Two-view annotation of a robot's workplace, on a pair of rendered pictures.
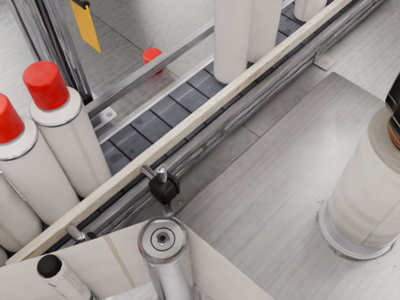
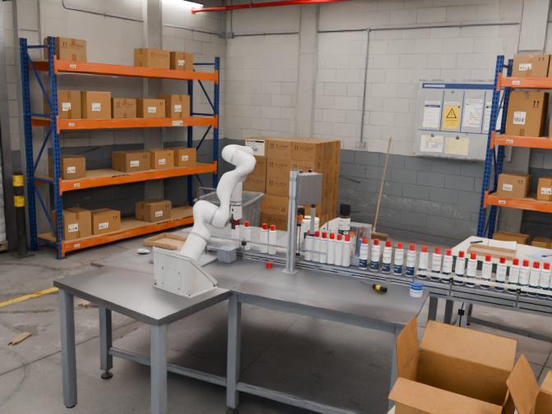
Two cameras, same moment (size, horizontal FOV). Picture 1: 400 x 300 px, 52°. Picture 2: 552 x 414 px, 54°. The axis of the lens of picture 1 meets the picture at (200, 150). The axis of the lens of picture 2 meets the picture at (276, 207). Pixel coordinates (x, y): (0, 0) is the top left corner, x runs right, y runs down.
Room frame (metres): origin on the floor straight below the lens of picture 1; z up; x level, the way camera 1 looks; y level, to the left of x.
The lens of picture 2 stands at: (1.83, 3.30, 1.94)
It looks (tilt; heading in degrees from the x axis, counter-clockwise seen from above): 11 degrees down; 247
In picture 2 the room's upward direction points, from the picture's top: 2 degrees clockwise
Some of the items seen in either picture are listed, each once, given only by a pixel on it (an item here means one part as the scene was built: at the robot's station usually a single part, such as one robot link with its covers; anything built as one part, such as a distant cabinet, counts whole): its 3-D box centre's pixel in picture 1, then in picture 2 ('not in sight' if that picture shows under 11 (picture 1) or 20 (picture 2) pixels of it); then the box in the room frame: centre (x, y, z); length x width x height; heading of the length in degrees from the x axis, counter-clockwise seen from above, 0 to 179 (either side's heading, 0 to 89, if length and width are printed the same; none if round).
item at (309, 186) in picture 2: not in sight; (306, 188); (0.33, 0.20, 1.38); 0.17 x 0.10 x 0.19; 9
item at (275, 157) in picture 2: not in sight; (291, 188); (-1.27, -3.60, 0.70); 1.20 x 0.82 x 1.39; 128
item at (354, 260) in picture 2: not in sight; (358, 244); (-0.02, 0.30, 1.01); 0.14 x 0.13 x 0.26; 134
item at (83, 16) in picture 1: (84, 21); not in sight; (0.32, 0.11, 1.09); 0.03 x 0.01 x 0.06; 44
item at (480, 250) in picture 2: not in sight; (491, 251); (-1.33, 0.14, 0.82); 0.34 x 0.24 x 0.03; 128
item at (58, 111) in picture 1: (71, 137); (309, 245); (0.26, 0.14, 0.98); 0.05 x 0.05 x 0.20
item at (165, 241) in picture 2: not in sight; (170, 241); (1.04, -0.66, 0.85); 0.30 x 0.26 x 0.04; 134
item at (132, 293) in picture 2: not in sight; (162, 281); (1.24, 0.10, 0.81); 0.90 x 0.90 x 0.04; 33
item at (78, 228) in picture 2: not in sight; (134, 144); (0.80, -4.24, 1.26); 2.78 x 0.61 x 2.51; 33
